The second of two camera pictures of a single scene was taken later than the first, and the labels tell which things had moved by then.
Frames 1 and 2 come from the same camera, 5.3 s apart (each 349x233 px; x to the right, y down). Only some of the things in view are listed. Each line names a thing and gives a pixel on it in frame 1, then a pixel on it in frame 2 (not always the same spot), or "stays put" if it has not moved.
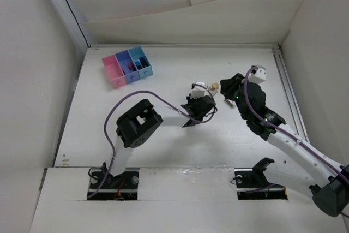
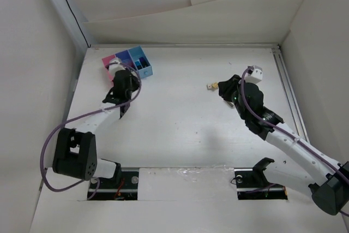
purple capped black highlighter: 143,62 stays put
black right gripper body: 233,91 stays put
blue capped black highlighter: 138,65 stays put
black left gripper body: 191,102 -> 133,88
